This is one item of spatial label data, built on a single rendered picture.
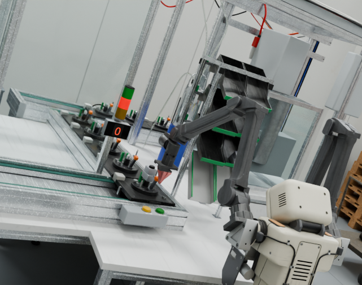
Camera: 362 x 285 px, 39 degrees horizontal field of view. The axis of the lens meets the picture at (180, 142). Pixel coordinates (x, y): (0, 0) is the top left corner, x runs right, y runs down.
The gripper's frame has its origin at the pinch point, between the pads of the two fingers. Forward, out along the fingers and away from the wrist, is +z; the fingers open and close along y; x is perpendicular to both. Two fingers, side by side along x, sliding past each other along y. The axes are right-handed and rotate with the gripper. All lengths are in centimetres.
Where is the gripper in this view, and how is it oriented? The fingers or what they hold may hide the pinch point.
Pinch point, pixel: (159, 181)
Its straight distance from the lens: 235.4
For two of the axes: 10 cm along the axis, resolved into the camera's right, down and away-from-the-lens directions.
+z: -3.6, 9.0, 2.3
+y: -8.2, -1.8, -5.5
